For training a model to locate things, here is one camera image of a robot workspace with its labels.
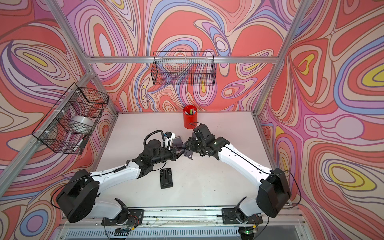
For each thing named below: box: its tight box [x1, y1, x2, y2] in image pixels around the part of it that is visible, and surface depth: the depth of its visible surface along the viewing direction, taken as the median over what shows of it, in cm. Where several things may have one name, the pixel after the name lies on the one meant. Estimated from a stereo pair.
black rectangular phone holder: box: [160, 168, 173, 189], surface depth 87 cm
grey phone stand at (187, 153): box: [181, 140, 194, 160], surface depth 80 cm
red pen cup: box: [183, 105, 198, 130], surface depth 109 cm
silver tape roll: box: [68, 115, 95, 134], surface depth 73 cm
